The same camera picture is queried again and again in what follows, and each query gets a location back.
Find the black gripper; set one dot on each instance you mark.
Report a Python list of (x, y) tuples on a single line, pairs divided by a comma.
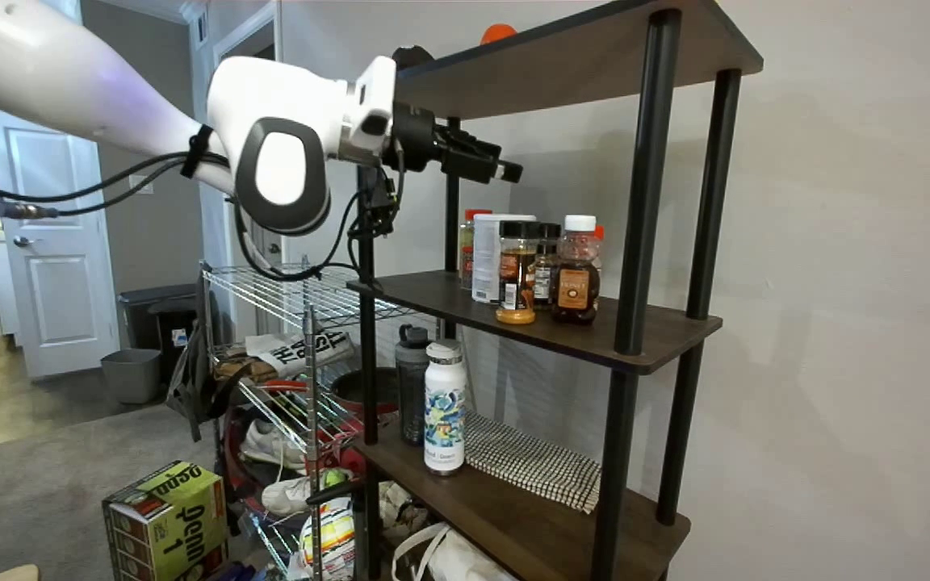
[(435, 142)]

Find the orange-cap spice bottle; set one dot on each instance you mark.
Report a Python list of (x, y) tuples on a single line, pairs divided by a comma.
[(513, 286)]

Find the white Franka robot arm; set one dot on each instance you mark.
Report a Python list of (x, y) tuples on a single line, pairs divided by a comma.
[(283, 173)]

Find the red spice bottle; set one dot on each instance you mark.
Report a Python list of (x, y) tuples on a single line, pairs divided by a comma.
[(465, 245)]

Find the red-cap spice bottle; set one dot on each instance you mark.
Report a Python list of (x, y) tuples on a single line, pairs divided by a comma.
[(598, 234)]

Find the dark sauce bottle orange cap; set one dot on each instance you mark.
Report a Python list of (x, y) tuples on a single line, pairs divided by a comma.
[(575, 286)]

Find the white patterned water bottle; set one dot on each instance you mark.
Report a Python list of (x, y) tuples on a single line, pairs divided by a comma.
[(442, 408)]

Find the white cylindrical canister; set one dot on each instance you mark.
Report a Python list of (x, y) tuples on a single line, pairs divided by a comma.
[(485, 258)]

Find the orange ball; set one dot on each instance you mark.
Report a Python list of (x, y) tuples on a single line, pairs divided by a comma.
[(499, 32)]

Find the black rounded object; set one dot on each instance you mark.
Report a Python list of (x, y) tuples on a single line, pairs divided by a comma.
[(410, 57)]

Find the dark wood metal shelf unit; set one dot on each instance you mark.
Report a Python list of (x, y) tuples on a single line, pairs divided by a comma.
[(644, 215)]

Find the dark grey tumbler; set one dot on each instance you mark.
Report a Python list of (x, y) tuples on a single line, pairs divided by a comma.
[(410, 388)]

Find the black round bowl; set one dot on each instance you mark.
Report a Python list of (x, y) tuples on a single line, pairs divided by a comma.
[(368, 388)]

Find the white mesh mat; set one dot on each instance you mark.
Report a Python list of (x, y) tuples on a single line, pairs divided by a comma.
[(541, 470)]

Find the green ball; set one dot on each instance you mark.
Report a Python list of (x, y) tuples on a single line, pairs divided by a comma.
[(337, 477)]

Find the white shoe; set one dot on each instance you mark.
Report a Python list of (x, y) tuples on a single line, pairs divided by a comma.
[(271, 446)]

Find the white bag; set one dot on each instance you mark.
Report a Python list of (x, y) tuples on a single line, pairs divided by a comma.
[(450, 552)]

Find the white panel door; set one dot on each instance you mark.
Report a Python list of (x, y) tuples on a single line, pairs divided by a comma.
[(57, 270)]

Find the green cardboard box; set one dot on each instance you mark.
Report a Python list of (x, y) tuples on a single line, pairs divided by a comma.
[(169, 521)]

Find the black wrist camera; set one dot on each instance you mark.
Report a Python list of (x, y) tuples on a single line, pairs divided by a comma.
[(376, 197)]

